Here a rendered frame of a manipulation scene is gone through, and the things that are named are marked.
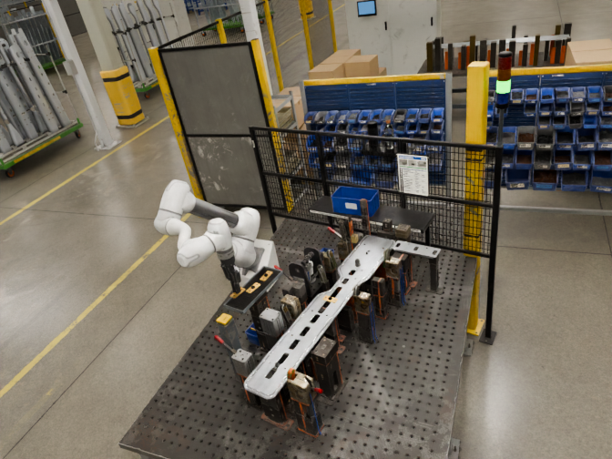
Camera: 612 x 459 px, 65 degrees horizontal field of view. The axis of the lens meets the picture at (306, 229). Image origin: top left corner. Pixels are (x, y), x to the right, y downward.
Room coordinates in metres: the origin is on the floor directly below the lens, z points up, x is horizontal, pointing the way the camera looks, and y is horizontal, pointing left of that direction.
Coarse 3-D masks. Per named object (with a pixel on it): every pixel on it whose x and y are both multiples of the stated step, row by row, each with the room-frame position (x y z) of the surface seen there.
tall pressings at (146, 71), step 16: (144, 0) 12.64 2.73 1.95; (128, 16) 12.31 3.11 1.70; (144, 16) 12.79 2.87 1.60; (160, 16) 12.99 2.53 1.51; (128, 32) 12.22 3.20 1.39; (160, 32) 13.06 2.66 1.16; (128, 48) 11.95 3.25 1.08; (128, 64) 12.09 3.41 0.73; (144, 64) 12.20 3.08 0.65; (144, 80) 11.98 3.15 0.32
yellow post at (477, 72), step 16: (480, 64) 2.65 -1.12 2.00; (480, 80) 2.60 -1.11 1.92; (480, 96) 2.60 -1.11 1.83; (480, 112) 2.60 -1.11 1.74; (480, 128) 2.60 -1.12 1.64; (480, 160) 2.59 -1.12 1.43; (480, 176) 2.59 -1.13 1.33; (464, 192) 2.65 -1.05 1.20; (480, 192) 2.60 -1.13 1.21; (464, 208) 2.65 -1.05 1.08; (464, 224) 2.65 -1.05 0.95; (480, 224) 2.62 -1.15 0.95; (480, 320) 2.68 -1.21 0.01
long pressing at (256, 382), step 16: (368, 240) 2.60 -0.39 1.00; (384, 240) 2.56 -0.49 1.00; (352, 256) 2.46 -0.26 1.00; (368, 256) 2.43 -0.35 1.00; (368, 272) 2.27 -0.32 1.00; (336, 288) 2.18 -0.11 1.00; (320, 304) 2.07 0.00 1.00; (336, 304) 2.04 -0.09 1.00; (304, 320) 1.96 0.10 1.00; (320, 320) 1.94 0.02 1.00; (288, 336) 1.86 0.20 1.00; (304, 336) 1.84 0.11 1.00; (320, 336) 1.83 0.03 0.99; (272, 352) 1.77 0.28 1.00; (288, 352) 1.75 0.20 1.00; (304, 352) 1.73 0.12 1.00; (256, 368) 1.68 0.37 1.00; (288, 368) 1.65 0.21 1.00; (256, 384) 1.58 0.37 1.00; (272, 384) 1.56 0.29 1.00
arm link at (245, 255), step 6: (234, 240) 2.69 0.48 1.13; (240, 240) 2.70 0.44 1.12; (246, 240) 2.70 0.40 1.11; (234, 246) 2.65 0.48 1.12; (240, 246) 2.66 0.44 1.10; (246, 246) 2.68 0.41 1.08; (252, 246) 2.72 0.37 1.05; (240, 252) 2.63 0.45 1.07; (246, 252) 2.66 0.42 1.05; (252, 252) 2.71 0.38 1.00; (240, 258) 2.62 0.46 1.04; (246, 258) 2.65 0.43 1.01; (252, 258) 2.70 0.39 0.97; (240, 264) 2.64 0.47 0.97; (246, 264) 2.67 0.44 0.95
